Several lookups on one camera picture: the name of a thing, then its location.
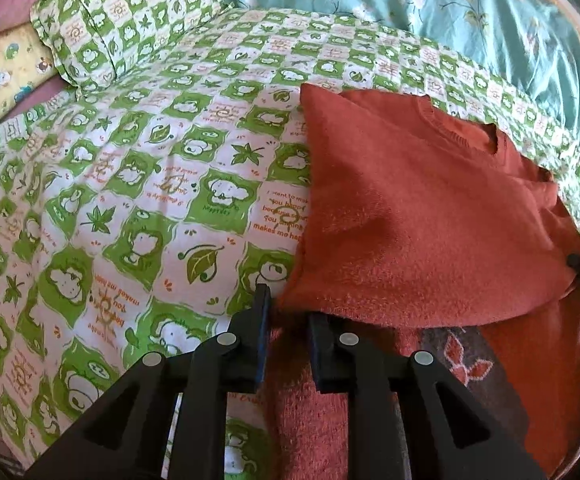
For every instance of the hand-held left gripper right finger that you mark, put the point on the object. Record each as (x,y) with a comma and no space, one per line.
(318,347)

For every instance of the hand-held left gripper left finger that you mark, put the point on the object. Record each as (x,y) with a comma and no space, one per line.
(262,327)

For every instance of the orange knit sweater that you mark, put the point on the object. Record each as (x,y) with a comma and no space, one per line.
(410,220)

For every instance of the green checked bed sheet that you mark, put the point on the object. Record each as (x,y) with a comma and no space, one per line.
(169,160)

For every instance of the teal floral quilt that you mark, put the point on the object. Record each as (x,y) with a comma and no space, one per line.
(445,5)

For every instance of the green checked pillow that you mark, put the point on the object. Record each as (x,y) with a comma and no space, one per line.
(119,20)

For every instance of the yellow cartoon print pillow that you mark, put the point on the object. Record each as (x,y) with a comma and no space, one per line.
(4,75)

